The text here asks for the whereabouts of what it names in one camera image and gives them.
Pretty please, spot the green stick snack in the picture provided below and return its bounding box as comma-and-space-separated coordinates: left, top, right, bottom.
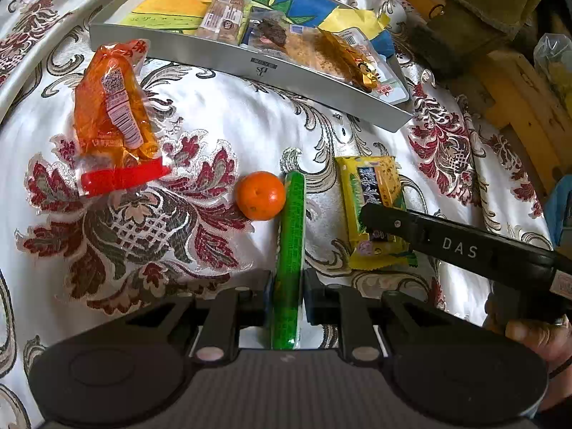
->
271, 172, 305, 350

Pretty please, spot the orange mandarin fruit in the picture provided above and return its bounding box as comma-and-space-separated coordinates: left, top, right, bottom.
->
235, 172, 286, 221

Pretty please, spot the yellow green snack packet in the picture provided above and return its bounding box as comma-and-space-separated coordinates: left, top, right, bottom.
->
335, 156, 418, 271

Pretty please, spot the orange snack bag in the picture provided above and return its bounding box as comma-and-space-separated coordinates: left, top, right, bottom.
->
74, 39, 171, 197

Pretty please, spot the white red snack packet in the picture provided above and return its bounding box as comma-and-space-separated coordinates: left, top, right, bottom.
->
336, 27, 409, 105

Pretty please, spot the brown gold snack packet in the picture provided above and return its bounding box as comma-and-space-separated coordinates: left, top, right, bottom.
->
318, 29, 378, 93

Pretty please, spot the person right hand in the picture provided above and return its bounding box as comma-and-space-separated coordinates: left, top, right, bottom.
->
484, 294, 571, 386

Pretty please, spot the floral satin bedspread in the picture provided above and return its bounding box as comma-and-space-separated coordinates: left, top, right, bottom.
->
1, 0, 551, 428

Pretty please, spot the clear bag of clothes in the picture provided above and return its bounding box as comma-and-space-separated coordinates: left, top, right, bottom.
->
533, 33, 572, 102

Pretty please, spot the brown cracker packet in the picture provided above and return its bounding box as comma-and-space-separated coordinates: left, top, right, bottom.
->
284, 24, 352, 83

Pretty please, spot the brown hanging garment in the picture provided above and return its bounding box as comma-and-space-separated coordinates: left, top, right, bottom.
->
409, 0, 541, 75

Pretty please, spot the dark chocolate snack packet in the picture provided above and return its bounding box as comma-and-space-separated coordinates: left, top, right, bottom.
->
241, 7, 290, 56

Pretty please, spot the grey tray with painted lining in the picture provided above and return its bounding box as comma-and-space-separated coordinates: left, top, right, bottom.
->
90, 0, 411, 132

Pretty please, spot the beige biscuit packet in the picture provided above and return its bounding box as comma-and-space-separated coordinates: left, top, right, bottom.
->
195, 0, 252, 45

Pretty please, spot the wooden bed frame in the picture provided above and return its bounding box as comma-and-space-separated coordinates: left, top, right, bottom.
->
396, 0, 571, 199

